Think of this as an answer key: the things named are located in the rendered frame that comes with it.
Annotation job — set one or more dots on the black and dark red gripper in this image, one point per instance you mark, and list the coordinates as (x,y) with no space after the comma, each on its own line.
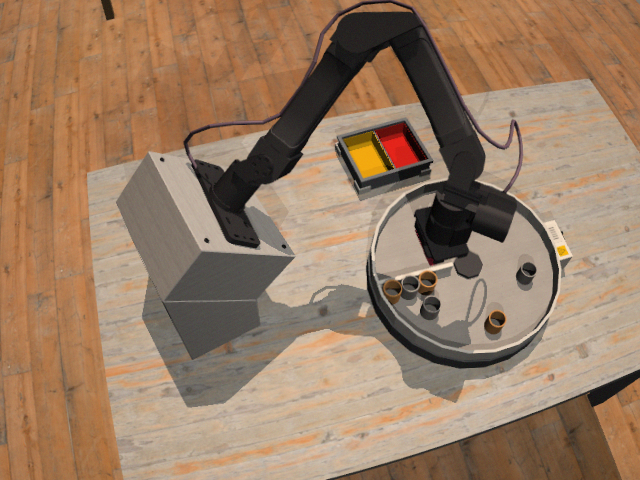
(437,238)

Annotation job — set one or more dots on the bronze bushing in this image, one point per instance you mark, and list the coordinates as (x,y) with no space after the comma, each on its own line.
(429,276)
(395,285)
(500,317)

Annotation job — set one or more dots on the grey metal bushing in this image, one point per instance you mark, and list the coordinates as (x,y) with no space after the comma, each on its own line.
(413,281)
(531,268)
(432,300)

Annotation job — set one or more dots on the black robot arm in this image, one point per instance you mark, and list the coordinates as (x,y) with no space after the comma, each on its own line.
(275,155)

